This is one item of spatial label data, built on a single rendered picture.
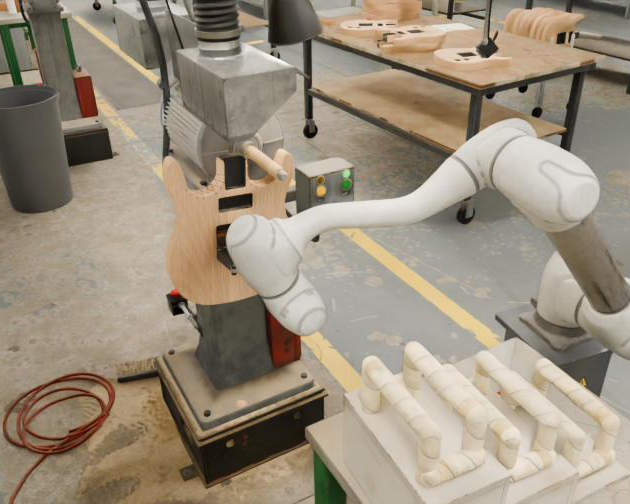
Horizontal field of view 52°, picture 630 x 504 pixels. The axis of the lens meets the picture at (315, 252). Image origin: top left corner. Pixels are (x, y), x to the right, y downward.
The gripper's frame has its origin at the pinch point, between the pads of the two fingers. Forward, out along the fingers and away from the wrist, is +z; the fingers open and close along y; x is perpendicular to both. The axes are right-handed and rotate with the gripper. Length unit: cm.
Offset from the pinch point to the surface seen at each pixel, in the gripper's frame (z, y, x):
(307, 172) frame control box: 21.0, 32.4, 5.9
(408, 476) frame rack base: -83, -7, 0
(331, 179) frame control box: 17.3, 38.6, 3.9
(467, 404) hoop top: -84, 2, 11
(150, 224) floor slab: 229, 36, -102
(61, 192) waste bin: 284, -7, -94
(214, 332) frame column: 36, 6, -53
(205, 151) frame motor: 19.3, 0.2, 17.7
